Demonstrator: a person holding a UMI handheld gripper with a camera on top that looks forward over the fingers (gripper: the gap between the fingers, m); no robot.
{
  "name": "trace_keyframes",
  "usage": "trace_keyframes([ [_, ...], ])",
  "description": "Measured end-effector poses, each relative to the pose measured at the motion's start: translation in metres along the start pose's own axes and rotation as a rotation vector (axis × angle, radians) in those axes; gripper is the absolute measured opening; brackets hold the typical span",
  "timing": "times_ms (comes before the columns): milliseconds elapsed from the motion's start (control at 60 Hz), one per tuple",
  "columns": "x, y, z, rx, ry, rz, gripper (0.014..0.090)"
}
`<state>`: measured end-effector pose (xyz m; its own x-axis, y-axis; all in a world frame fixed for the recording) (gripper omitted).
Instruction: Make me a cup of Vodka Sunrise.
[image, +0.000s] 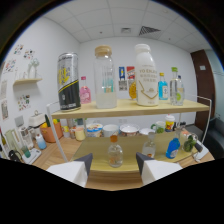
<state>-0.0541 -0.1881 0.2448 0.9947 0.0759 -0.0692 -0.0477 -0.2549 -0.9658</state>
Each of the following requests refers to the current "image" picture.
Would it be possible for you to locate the clear bottle orange cap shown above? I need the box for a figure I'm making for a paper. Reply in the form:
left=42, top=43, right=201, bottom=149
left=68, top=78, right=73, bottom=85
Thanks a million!
left=107, top=134, right=124, bottom=168

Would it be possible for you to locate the clear bottle green cap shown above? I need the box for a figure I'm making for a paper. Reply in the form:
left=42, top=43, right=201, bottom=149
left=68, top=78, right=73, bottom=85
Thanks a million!
left=169, top=66, right=184, bottom=107

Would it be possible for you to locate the clear bottle red label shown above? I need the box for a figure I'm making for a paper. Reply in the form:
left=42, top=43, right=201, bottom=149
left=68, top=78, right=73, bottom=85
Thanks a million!
left=141, top=131, right=157, bottom=158

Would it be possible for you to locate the yellow mug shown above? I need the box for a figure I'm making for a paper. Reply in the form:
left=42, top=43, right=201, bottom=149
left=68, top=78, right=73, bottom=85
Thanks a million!
left=74, top=126, right=86, bottom=142

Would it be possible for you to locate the glass jar of limes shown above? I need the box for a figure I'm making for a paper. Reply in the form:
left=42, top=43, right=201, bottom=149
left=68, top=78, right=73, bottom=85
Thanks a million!
left=181, top=132, right=199, bottom=153

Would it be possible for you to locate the green white mug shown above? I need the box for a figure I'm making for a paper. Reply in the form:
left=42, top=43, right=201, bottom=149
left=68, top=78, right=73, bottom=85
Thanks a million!
left=150, top=120, right=166, bottom=134

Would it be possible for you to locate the small white blue bottle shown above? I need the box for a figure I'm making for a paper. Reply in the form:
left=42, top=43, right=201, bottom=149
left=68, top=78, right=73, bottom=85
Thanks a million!
left=35, top=133, right=48, bottom=150

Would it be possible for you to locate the white tray with items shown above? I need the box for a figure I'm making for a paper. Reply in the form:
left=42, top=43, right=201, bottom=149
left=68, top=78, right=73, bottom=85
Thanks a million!
left=20, top=147, right=42, bottom=165

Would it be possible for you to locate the orange pot with utensils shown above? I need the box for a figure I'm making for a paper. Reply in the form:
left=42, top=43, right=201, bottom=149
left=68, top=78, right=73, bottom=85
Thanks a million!
left=39, top=114, right=64, bottom=144

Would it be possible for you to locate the patterned bowl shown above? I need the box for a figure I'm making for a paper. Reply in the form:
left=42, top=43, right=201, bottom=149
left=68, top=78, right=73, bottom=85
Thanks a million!
left=85, top=123, right=104, bottom=138

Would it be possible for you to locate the white notebook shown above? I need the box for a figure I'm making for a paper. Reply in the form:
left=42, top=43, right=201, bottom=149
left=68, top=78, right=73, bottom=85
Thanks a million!
left=194, top=139, right=210, bottom=161

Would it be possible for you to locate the white bowl red rim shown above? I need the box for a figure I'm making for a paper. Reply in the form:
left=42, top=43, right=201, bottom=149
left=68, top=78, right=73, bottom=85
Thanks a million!
left=119, top=123, right=141, bottom=137

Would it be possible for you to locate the plain white bowl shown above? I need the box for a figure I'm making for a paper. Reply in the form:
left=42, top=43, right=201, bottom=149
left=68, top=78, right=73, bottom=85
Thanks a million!
left=102, top=124, right=120, bottom=138

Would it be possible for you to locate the white box appliance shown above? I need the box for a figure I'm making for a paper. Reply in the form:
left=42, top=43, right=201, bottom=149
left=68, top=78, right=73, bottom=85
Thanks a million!
left=28, top=110, right=46, bottom=128

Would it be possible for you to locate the black chair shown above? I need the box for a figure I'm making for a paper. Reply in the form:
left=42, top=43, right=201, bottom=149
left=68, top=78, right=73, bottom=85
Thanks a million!
left=199, top=116, right=224, bottom=158

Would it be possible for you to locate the two-tier wooden shelf rack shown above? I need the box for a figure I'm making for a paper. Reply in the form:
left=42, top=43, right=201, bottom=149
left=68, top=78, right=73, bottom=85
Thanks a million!
left=46, top=94, right=213, bottom=183

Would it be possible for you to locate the small pink bottle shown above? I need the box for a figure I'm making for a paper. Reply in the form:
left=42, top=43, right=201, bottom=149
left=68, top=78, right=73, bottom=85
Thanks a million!
left=79, top=76, right=92, bottom=105

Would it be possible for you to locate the blue bottle yellow cap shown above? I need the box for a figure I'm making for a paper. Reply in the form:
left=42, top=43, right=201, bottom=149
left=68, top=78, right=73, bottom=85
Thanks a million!
left=157, top=72, right=169, bottom=101

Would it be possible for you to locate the clear bottle blue cap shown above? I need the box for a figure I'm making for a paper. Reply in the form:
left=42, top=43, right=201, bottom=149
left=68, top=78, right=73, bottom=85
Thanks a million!
left=177, top=74, right=186, bottom=105

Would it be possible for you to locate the tall black yellow can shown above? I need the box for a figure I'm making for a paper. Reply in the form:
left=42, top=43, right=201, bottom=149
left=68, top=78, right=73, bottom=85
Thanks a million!
left=57, top=52, right=82, bottom=112

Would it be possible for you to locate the large white milk bottle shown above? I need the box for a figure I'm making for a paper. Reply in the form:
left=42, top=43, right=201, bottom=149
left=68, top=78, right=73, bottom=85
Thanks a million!
left=134, top=43, right=160, bottom=108

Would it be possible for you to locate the grey printed sheet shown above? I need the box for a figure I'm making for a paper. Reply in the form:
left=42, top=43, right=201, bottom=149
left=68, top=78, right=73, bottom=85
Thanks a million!
left=118, top=81, right=128, bottom=92

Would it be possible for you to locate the small teal bottle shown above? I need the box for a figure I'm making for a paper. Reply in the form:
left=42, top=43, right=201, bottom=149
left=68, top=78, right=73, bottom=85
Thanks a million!
left=103, top=78, right=114, bottom=94

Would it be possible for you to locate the brown door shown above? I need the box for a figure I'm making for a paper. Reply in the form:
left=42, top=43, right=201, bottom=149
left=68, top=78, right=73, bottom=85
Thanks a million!
left=190, top=49, right=212, bottom=132

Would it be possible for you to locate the red poster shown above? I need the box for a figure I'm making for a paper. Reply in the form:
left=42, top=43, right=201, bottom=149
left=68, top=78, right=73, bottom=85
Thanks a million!
left=126, top=65, right=136, bottom=82

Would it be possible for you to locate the blue poster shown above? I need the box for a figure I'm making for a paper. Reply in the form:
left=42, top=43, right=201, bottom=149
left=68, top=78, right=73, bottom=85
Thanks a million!
left=118, top=66, right=127, bottom=82

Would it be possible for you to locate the glass jar wooden lid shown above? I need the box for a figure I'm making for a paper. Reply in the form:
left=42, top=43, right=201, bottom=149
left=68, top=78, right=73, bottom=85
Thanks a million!
left=93, top=45, right=118, bottom=110

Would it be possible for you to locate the white figurine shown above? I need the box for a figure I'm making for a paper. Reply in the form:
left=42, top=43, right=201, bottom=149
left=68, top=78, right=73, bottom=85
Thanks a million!
left=27, top=58, right=40, bottom=80

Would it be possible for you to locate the ceiling air vent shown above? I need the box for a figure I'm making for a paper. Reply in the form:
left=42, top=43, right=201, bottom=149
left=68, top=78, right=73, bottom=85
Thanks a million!
left=138, top=25, right=162, bottom=36

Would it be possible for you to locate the wooden wall shelf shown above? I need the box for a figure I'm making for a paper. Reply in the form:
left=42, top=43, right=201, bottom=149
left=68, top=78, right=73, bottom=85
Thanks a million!
left=13, top=77, right=44, bottom=86

